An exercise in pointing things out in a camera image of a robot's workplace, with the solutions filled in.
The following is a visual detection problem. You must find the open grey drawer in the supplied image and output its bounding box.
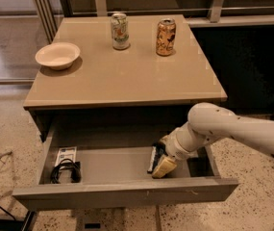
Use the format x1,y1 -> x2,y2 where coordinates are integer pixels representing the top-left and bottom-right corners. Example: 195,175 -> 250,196
12,114 -> 240,212

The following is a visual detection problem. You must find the green white soda can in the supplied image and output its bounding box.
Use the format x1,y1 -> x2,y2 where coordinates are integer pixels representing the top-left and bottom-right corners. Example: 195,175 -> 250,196
111,13 -> 130,50

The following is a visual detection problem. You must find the orange gold soda can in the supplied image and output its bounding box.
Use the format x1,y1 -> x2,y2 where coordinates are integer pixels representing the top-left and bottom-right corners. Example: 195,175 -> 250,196
156,18 -> 176,56

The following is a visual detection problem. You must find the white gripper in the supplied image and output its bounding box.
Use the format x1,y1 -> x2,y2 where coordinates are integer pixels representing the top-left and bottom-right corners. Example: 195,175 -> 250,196
152,128 -> 198,179

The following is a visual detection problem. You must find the white paper bowl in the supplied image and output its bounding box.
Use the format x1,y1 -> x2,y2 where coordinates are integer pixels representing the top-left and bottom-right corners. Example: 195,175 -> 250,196
35,42 -> 81,70

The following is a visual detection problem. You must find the metal railing frame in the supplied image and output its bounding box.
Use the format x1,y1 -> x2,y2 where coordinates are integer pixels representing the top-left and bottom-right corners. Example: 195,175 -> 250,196
34,0 -> 274,39

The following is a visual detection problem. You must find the beige top cabinet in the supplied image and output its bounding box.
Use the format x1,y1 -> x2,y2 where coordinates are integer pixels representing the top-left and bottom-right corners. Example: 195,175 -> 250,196
23,13 -> 229,142

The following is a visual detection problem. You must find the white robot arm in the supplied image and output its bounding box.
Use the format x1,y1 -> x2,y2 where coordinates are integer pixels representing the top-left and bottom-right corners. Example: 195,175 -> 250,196
149,103 -> 274,178

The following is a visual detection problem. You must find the white paper card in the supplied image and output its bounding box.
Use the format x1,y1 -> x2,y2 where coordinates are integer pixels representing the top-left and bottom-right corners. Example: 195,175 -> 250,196
55,146 -> 77,166

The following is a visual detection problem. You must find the coiled black cable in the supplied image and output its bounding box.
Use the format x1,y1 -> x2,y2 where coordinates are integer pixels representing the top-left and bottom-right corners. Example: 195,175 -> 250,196
49,158 -> 83,185

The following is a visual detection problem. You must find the dark blue rxbar wrapper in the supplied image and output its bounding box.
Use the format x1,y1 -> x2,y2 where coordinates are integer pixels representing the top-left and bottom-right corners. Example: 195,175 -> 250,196
147,143 -> 165,173

